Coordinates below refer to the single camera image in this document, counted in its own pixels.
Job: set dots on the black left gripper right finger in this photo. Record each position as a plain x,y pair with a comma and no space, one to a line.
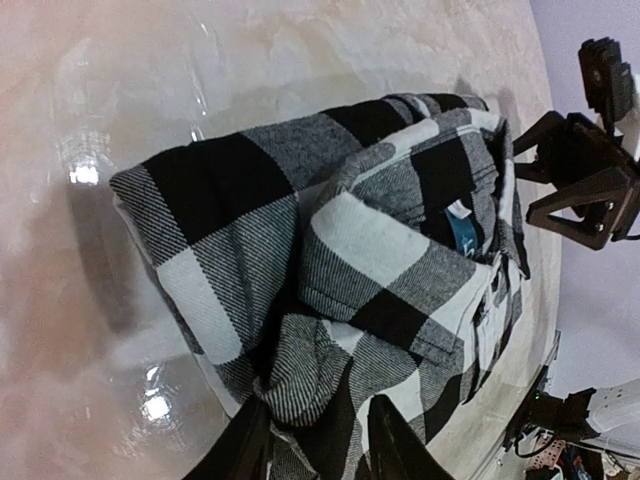
395,450

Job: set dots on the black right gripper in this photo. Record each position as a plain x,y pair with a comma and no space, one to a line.
597,182

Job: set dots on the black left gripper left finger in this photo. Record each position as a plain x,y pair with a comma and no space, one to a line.
242,451

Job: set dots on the black white checked shirt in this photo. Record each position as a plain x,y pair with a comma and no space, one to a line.
369,249

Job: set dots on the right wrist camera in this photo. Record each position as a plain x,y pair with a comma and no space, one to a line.
612,91

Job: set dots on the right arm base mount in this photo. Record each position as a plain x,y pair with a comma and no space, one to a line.
545,431

